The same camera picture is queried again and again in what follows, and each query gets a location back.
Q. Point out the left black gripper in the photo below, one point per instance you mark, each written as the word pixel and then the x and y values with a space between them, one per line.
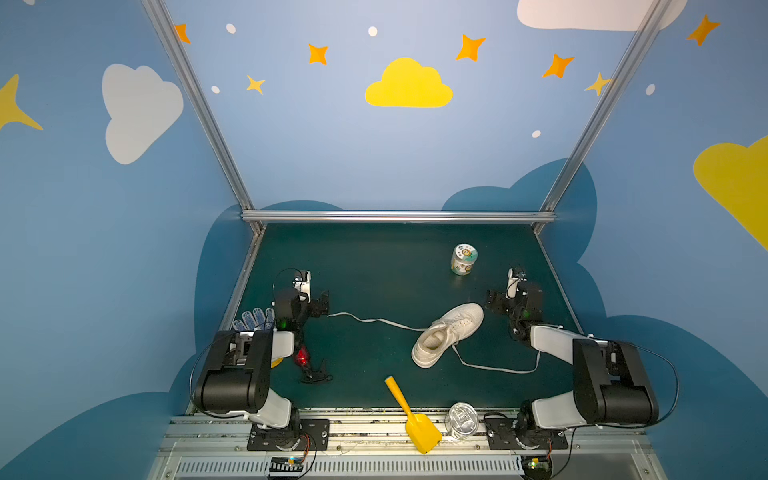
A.
pixel 318 305

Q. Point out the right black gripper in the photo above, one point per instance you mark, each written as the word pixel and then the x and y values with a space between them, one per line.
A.
pixel 501 303

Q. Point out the white sneaker shoe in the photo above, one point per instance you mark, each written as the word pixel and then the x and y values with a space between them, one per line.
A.
pixel 453 327

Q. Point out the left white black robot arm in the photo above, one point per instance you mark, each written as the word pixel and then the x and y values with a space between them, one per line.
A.
pixel 235 379

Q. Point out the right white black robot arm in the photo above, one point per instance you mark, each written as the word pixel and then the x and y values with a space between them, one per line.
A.
pixel 610 384

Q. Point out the green white tin can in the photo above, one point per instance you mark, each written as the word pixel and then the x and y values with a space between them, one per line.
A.
pixel 463 259

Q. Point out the yellow plastic toy shovel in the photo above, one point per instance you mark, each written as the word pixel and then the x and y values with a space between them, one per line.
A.
pixel 422 432

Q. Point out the left small circuit board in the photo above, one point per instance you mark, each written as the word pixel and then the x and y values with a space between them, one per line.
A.
pixel 285 467

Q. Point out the small circuit board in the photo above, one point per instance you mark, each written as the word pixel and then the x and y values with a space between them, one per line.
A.
pixel 536 468
pixel 285 467

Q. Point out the right small circuit board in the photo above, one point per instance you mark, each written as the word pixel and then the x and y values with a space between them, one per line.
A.
pixel 536 468

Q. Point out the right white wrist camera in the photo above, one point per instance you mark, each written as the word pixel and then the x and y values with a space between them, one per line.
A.
pixel 514 277

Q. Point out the aluminium frame back rail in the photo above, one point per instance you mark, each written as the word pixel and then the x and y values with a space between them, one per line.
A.
pixel 475 217

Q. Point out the aluminium frame right post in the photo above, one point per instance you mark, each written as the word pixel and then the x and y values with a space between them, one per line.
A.
pixel 640 44

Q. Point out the aluminium frame post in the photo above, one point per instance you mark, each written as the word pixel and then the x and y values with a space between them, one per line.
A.
pixel 640 44
pixel 165 29

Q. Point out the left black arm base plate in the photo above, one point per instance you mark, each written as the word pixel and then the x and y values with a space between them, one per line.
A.
pixel 310 433

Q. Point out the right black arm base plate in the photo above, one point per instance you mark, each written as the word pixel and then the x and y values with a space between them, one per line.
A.
pixel 504 433

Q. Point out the aluminium front rail base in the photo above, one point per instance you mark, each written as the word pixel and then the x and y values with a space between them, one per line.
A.
pixel 372 444

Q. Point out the aluminium frame left post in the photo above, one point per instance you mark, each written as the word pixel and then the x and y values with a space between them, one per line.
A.
pixel 165 29

